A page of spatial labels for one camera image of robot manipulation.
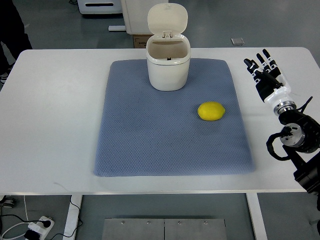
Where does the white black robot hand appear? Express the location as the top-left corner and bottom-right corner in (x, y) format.
(243, 49), (293, 107)

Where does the yellow lemon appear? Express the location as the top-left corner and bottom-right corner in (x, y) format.
(197, 101), (226, 121)

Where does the white trash bin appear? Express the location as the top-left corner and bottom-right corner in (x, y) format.
(146, 3), (191, 91)

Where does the grey floor socket plate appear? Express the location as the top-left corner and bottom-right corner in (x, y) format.
(230, 37), (245, 46)

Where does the white table leg right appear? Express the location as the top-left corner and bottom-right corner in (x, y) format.
(246, 193), (268, 240)

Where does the white table leg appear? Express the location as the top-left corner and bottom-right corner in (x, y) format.
(246, 193), (268, 240)
(62, 194), (83, 240)

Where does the cardboard box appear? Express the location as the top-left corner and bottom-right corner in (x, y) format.
(132, 34), (151, 49)

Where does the blue textured mat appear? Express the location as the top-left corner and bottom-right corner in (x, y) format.
(94, 58), (255, 177)

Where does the white cabinet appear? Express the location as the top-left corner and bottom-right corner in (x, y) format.
(108, 0), (169, 35)

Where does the white machine with slot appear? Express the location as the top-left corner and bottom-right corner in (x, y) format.
(77, 0), (122, 15)

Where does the white table leg left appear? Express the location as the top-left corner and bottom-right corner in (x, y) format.
(62, 194), (83, 240)

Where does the person in black clothes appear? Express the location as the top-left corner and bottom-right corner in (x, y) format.
(0, 0), (33, 85)

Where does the white power strip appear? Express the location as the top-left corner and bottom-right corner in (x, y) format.
(28, 216), (55, 240)

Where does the black caster wheel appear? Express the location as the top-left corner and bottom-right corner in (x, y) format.
(0, 195), (16, 208)

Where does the black power cable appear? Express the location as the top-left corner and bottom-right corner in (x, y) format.
(0, 195), (83, 240)

